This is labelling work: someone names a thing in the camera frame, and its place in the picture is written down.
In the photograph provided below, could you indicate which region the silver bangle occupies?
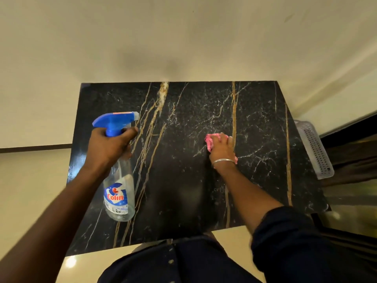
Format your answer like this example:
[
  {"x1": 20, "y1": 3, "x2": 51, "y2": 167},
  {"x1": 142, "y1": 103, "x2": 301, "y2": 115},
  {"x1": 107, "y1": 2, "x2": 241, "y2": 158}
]
[{"x1": 212, "y1": 158, "x2": 237, "y2": 169}]

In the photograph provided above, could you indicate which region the black marble table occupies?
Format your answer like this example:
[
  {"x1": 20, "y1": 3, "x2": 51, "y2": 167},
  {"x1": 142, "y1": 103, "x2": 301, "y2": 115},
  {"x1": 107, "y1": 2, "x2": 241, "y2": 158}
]
[{"x1": 65, "y1": 81, "x2": 331, "y2": 257}]

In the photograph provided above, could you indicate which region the person's left forearm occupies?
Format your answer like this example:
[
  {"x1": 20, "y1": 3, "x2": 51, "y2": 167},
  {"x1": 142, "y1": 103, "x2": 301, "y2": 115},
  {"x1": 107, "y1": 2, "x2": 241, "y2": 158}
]
[{"x1": 0, "y1": 165, "x2": 110, "y2": 283}]

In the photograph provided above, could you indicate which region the person's right hand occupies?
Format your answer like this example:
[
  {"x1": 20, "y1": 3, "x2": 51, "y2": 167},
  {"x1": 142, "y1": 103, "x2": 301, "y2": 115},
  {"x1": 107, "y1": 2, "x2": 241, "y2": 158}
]
[{"x1": 209, "y1": 132, "x2": 238, "y2": 168}]

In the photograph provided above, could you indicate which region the person's left hand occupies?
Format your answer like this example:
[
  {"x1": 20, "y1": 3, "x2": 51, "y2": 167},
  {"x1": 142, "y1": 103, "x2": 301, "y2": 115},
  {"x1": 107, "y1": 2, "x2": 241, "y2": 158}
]
[{"x1": 82, "y1": 126, "x2": 139, "y2": 177}]

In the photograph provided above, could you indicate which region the person's right forearm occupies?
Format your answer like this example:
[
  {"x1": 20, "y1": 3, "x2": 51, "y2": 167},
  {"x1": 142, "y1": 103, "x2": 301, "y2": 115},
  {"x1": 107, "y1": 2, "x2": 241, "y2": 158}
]
[{"x1": 213, "y1": 161, "x2": 284, "y2": 235}]

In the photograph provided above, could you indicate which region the pink cleaning cloth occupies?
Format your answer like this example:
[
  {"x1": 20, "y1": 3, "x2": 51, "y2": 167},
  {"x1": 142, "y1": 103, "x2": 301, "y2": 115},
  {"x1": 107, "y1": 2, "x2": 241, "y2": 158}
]
[{"x1": 205, "y1": 133, "x2": 238, "y2": 164}]

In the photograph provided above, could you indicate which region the clear spray bottle blue trigger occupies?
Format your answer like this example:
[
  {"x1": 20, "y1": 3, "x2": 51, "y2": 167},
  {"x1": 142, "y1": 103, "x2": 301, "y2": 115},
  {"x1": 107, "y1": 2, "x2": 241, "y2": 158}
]
[{"x1": 92, "y1": 111, "x2": 140, "y2": 222}]

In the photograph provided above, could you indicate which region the dark blue shirt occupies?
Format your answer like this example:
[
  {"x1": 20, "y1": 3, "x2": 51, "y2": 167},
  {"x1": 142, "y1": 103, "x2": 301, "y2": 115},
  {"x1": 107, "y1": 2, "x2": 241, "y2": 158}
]
[{"x1": 97, "y1": 206, "x2": 377, "y2": 283}]

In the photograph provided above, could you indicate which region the white perforated plastic basket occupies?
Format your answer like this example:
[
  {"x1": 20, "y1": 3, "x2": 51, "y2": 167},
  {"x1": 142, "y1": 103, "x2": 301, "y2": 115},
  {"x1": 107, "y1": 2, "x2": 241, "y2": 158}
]
[{"x1": 294, "y1": 119, "x2": 335, "y2": 180}]

